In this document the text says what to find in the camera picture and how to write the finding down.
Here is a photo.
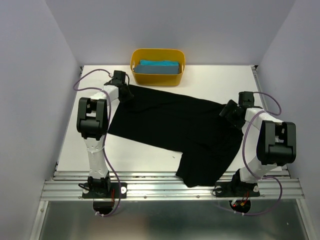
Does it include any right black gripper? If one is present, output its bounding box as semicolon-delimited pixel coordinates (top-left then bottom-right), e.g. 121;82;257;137
218;99;246;130

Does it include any black t shirt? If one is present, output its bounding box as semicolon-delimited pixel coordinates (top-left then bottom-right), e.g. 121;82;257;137
108;85;243;188

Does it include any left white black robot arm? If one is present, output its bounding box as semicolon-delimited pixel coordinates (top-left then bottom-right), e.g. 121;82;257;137
76;70;134;199

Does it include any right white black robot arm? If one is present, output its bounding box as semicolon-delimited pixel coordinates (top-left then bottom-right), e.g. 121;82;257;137
212;91;297;198

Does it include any teal folded t shirt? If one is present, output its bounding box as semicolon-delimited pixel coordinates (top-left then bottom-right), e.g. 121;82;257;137
139;59;180;67

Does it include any grey blue folded t shirt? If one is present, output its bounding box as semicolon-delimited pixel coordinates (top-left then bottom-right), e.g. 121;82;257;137
133;64;180;75

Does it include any yellow plastic basket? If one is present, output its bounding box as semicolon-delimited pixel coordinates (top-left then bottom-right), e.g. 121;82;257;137
130;48;186;87

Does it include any right aluminium side rail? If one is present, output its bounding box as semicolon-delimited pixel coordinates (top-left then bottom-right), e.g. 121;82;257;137
246;65;296;181

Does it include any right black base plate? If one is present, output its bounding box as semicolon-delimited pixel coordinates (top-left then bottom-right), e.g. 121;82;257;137
212;181;260;198

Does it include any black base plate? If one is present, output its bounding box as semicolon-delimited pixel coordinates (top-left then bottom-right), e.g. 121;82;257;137
78;182;128;199
212;181;260;198

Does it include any aluminium front rail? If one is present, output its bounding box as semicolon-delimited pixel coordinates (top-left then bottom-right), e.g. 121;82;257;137
40;170;305;201

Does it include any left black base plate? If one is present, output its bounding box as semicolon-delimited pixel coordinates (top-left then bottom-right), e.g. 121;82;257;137
78;182;128;199

